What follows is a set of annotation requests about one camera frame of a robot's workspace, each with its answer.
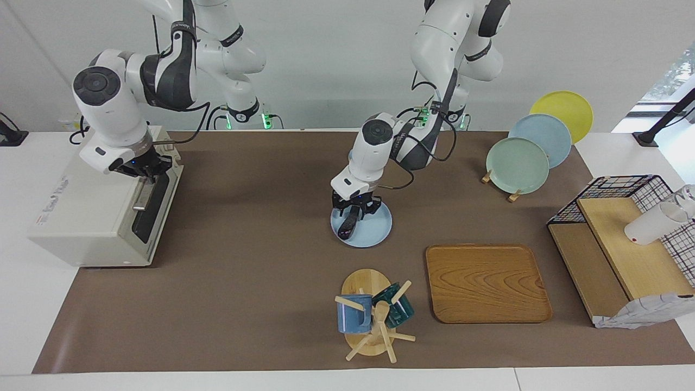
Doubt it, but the dark purple eggplant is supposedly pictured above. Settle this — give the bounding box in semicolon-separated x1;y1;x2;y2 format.
337;209;360;241

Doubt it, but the light blue plate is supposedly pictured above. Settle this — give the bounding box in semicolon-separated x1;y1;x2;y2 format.
330;198;393;248

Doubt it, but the oven glass door with handle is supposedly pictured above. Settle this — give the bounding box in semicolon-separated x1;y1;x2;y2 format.
118;163;185;267

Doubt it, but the white toaster oven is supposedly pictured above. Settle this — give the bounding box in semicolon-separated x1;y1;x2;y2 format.
27;126;185;268

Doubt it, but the wooden mug tree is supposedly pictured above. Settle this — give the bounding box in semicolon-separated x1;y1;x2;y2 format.
334;269;417;363

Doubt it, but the brown table mat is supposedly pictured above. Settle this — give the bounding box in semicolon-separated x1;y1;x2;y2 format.
31;130;695;374

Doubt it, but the dark green mug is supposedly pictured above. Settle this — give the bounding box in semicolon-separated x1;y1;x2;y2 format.
372;283;415;329

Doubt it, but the blue mug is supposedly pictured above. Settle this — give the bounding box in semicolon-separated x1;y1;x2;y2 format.
337;294;374;334

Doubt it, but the wooden plate rack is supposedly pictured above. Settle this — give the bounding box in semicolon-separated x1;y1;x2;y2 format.
481;169;523;203

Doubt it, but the wooden serving tray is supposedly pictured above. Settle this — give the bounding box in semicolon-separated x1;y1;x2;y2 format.
425;244;553;324

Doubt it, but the mint green plate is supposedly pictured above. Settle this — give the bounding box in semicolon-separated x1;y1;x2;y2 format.
486;137;550;194

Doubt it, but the pale blue plate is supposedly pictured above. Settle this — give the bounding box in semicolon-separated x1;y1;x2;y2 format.
508;113;572;169

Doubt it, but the yellow plate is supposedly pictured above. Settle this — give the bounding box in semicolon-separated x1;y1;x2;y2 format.
529;91;593;144

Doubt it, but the wooden stepped shelf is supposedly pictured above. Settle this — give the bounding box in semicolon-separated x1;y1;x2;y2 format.
547;197;695;326

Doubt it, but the white cup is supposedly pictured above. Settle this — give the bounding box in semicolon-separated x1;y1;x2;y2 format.
624;202;690;245

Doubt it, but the white patterned cloth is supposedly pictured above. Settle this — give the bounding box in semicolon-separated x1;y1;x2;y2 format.
592;292;695;330

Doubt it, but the clear glass cup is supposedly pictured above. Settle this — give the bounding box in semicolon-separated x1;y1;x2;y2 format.
671;185;695;218

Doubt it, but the window with greenery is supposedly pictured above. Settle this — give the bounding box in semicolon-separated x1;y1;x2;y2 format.
641;43;695;104

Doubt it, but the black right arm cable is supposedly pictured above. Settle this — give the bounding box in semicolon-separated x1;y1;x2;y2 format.
152;101;211;145

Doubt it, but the black looped socket cable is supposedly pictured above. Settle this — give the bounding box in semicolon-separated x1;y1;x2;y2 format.
69;115;90;145

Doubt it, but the black clamp mount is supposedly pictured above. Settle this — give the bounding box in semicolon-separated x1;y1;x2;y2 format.
0;112;29;147

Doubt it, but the black wire basket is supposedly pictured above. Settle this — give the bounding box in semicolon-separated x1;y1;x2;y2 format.
547;174;695;288

